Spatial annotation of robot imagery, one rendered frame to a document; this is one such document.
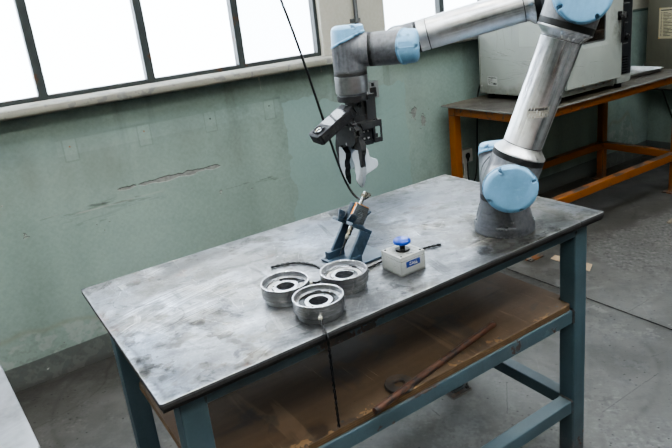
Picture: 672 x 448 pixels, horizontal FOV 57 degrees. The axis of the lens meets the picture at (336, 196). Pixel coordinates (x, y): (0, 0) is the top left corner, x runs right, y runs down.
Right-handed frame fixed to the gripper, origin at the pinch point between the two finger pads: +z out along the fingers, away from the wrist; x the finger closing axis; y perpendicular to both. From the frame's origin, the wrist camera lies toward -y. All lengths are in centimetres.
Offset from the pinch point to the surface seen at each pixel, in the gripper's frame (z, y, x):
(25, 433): 32, -78, 6
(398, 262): 15.8, -1.3, -16.0
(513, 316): 44, 36, -17
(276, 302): 17.8, -28.8, -8.8
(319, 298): 17.1, -22.2, -15.2
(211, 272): 19.5, -30.2, 20.5
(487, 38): -15, 190, 123
